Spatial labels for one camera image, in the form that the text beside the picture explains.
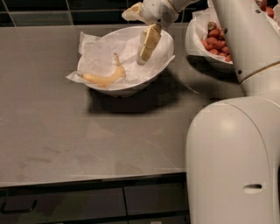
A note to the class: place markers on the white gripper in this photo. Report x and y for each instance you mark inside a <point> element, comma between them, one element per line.
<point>157,11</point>

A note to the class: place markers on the yellow banana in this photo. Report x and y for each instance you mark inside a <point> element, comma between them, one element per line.
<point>105,81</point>

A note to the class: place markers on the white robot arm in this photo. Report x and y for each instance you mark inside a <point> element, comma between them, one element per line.
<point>233,146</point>

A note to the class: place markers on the white bowl with strawberries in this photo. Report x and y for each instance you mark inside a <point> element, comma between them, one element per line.
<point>196,31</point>

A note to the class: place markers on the white paper liner right bowl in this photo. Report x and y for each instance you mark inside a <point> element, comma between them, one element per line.
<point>230,32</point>

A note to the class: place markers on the white bowl with banana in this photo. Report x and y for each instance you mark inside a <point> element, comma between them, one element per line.
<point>154,73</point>

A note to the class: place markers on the red fruit in back bowl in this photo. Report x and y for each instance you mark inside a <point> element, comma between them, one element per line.
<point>264,7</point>

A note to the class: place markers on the pile of red strawberries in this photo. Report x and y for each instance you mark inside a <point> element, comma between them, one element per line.
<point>215,42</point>

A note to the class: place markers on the right dark drawer front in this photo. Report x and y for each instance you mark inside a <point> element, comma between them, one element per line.
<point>159,198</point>

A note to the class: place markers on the dark drawer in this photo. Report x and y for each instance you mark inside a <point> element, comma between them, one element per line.
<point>68,206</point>
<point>159,198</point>

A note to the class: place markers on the left dark drawer front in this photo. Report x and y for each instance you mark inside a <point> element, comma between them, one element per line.
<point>68,206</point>

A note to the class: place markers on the left black drawer handle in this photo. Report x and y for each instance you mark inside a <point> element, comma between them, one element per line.
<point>18,206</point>

